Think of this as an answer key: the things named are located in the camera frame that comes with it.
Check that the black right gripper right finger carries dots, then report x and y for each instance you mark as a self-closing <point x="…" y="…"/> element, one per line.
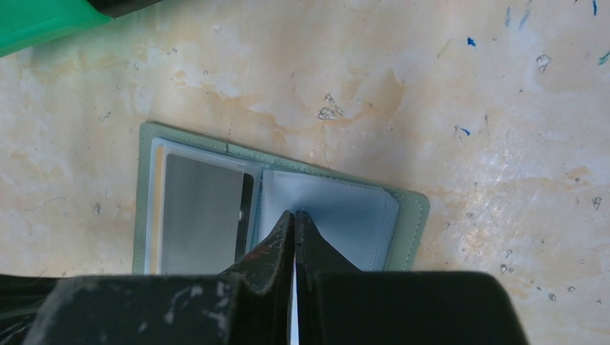
<point x="340" y="304"/>

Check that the green plastic bin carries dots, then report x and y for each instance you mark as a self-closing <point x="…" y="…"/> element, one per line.
<point x="25" y="23"/>

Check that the sage green card holder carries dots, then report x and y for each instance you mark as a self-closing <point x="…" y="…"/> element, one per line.
<point x="375" y="227"/>

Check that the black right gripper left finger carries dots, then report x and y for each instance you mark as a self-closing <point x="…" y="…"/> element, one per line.
<point x="247" y="303"/>

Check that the black plastic bin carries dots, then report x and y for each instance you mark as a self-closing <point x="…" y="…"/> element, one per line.
<point x="119" y="8"/>

